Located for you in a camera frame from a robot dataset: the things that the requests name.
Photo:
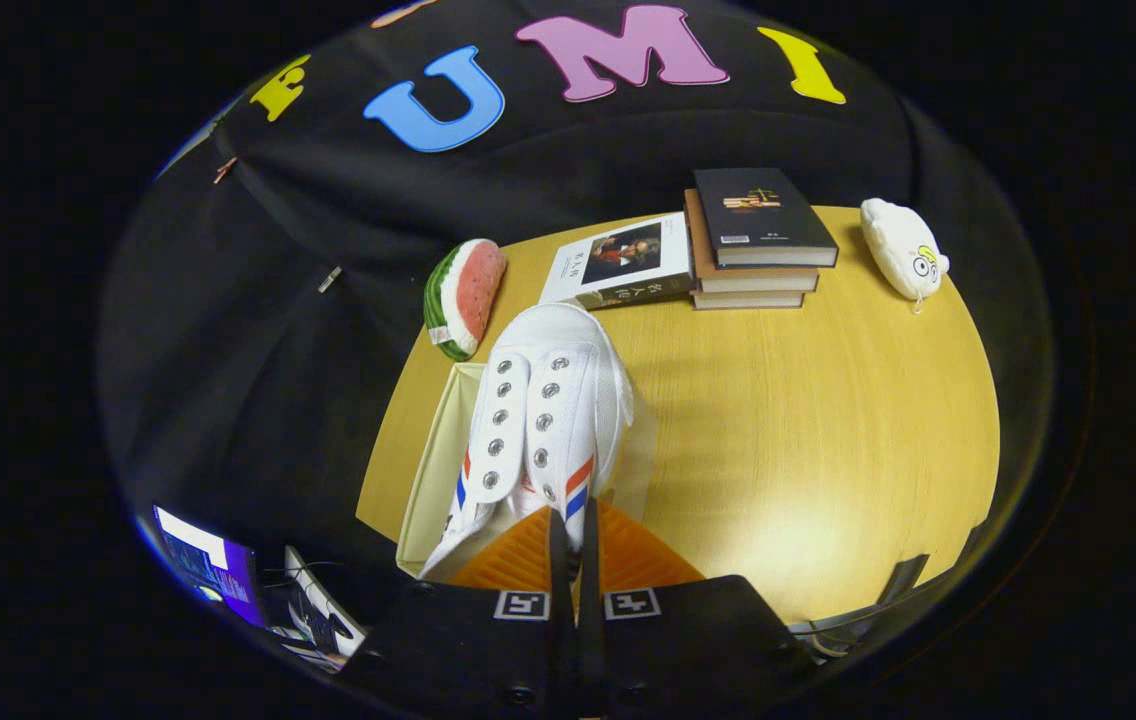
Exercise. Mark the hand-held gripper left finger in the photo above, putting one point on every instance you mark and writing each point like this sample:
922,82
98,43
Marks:
560,600

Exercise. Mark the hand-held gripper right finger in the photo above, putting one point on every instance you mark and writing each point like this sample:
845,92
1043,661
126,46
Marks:
588,600

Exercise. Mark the beige fabric storage box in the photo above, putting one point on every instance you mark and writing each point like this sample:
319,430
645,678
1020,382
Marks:
433,480

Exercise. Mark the white striped canvas shoe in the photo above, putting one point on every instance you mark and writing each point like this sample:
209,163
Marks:
568,400

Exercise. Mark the open laptop screen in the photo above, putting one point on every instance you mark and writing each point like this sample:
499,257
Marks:
213,565

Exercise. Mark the white flat device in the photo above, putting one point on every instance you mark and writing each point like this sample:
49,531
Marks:
323,600

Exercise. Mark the black armrest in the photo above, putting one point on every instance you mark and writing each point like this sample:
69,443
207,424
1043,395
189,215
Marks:
908,578

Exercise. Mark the watermelon slice plush toy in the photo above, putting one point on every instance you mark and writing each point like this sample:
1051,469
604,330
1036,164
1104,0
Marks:
468,290

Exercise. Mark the white portrait cover book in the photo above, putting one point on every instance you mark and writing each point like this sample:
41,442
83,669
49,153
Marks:
568,270

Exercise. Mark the thin tan book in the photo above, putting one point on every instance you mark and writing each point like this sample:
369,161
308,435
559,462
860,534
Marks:
748,300

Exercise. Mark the black backdrop cloth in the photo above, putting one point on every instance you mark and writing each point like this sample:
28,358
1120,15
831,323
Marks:
258,350

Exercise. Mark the silver metal clip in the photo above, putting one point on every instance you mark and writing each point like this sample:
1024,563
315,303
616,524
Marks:
329,279

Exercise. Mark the black hardcover book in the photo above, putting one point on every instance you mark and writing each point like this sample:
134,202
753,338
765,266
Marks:
758,215

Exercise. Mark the white cartoon face plush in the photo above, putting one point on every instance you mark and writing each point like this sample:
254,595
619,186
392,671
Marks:
898,245

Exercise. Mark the copper metal clip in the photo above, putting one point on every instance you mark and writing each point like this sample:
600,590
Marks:
224,170

